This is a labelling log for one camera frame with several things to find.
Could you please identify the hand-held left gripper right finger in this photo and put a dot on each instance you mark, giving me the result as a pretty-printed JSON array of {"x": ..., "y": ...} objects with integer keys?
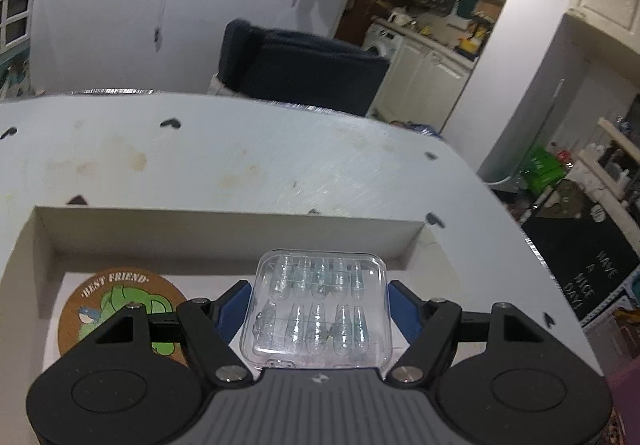
[{"x": 401, "y": 310}]

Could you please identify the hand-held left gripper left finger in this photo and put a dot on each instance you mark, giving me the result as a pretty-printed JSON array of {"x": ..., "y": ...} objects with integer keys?
[{"x": 234, "y": 307}]

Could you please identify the white cardboard box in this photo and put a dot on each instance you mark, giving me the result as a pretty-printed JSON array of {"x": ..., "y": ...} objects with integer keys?
[{"x": 200, "y": 235}]

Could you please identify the clear plastic nail case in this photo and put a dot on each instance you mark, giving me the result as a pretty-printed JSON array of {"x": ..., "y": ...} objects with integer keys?
[{"x": 320, "y": 305}]

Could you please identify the cork coaster with green print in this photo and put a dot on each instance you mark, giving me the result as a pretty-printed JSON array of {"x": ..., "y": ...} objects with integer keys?
[{"x": 100, "y": 300}]

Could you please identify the black doormat with white letters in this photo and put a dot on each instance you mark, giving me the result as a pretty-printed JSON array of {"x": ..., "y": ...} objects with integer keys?
[{"x": 580, "y": 265}]

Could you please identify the green bag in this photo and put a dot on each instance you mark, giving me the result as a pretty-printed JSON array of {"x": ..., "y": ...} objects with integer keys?
[{"x": 542, "y": 170}]

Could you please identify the white lower kitchen cabinets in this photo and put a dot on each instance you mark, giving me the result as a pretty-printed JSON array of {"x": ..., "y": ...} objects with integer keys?
[{"x": 425, "y": 80}]

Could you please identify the dark blue chair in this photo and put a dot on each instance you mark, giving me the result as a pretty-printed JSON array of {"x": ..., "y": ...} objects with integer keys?
[{"x": 305, "y": 70}]

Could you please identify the white shelf rack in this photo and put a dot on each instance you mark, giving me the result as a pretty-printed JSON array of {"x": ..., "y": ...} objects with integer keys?
[{"x": 612, "y": 165}]

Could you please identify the white washing machine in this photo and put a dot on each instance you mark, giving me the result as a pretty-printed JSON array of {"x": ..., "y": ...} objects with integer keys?
[{"x": 384, "y": 42}]

